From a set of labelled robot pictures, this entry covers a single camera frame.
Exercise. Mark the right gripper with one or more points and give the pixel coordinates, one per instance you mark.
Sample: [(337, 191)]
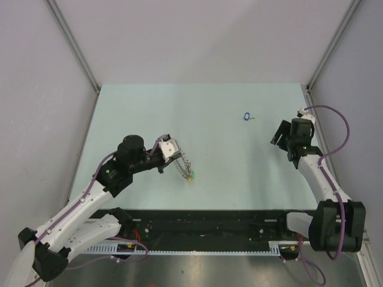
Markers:
[(284, 128)]

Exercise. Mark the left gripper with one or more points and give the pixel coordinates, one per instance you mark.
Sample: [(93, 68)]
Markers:
[(163, 164)]

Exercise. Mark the metal disc keyring holder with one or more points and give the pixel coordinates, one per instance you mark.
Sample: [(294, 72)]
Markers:
[(184, 166)]

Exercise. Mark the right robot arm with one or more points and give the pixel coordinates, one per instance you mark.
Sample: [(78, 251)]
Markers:
[(337, 225)]

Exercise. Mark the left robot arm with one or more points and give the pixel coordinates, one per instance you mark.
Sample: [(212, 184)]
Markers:
[(58, 241)]

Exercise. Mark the dark blue tagged key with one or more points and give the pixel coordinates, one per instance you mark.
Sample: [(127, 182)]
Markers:
[(247, 116)]

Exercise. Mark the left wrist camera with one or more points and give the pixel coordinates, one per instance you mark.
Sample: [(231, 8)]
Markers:
[(168, 146)]

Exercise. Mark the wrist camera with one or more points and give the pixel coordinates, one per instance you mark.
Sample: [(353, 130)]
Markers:
[(168, 146), (303, 114)]

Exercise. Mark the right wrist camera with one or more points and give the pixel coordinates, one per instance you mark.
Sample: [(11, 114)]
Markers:
[(303, 114)]

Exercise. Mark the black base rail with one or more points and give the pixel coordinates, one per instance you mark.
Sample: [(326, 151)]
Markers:
[(208, 230)]

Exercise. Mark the white slotted cable duct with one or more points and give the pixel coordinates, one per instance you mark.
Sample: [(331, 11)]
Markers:
[(124, 248)]

